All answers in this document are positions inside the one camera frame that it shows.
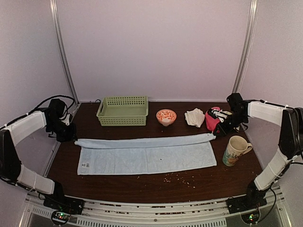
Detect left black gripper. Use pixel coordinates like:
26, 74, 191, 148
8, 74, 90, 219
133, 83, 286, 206
46, 119, 77, 142

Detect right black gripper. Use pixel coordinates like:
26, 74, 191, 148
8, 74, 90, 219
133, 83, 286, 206
214, 112, 248, 137

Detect light blue towel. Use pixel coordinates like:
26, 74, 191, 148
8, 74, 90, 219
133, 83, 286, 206
75, 133, 217, 175

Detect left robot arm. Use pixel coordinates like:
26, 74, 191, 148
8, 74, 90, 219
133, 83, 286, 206
0, 95, 77, 210

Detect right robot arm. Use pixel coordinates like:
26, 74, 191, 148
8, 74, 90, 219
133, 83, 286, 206
208, 93, 303, 209

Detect pink towel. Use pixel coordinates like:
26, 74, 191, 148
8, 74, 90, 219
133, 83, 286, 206
205, 112, 220, 132

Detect yellow patterned cloth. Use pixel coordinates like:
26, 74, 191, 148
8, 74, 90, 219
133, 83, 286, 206
223, 113, 241, 131

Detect cream floral mug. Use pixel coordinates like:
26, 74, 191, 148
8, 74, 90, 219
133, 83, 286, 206
222, 136, 252, 166

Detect white folded towel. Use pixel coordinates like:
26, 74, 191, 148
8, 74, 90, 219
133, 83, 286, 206
184, 108, 205, 128

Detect red patterned white bowl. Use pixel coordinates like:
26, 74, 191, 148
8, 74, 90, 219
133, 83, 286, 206
156, 109, 177, 126

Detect green plastic basket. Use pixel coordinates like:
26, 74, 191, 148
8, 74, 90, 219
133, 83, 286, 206
96, 96, 149, 126

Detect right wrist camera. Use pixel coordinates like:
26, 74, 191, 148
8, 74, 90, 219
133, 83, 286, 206
207, 107, 232, 122

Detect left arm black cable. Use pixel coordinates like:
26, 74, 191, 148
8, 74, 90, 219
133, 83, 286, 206
32, 95, 76, 114

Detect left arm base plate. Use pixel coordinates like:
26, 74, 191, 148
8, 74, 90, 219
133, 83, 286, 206
43, 197, 85, 215

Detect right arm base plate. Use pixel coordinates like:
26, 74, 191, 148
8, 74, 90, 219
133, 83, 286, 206
226, 195, 267, 214

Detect front aluminium rail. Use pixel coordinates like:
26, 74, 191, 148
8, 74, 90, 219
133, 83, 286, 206
18, 186, 292, 227

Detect right aluminium frame post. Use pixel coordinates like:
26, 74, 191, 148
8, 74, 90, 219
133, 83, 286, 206
232, 0, 258, 93

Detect aluminium frame post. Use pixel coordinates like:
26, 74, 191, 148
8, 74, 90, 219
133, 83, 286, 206
49, 0, 80, 105
232, 0, 258, 93

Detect left aluminium frame post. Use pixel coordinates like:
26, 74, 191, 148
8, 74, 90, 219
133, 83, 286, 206
49, 0, 80, 105

